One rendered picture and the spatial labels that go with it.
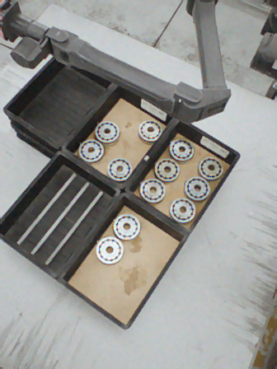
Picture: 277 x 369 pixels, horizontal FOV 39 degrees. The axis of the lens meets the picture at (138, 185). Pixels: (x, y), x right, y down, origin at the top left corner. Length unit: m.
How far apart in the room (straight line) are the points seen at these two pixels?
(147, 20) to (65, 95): 1.56
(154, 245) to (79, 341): 0.47
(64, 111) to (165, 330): 1.00
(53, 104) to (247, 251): 1.05
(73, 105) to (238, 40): 1.77
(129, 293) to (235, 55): 2.12
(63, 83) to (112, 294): 0.94
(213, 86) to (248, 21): 2.35
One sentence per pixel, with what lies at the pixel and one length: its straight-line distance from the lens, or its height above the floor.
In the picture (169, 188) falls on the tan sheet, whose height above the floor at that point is 0.83.
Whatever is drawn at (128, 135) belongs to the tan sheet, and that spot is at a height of 0.83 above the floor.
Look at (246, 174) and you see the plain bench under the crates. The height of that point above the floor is 0.70.
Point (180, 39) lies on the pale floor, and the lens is 3.12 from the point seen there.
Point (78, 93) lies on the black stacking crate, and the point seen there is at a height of 0.83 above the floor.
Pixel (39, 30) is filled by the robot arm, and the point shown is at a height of 1.48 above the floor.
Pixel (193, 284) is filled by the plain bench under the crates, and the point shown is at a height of 0.70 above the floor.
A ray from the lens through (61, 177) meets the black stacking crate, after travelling 1.61.
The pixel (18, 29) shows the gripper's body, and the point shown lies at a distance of 1.17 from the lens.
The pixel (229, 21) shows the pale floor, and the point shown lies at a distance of 3.33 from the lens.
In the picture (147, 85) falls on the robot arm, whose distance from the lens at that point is 1.02.
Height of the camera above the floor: 2.31
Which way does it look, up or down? 69 degrees down
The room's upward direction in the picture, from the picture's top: 8 degrees clockwise
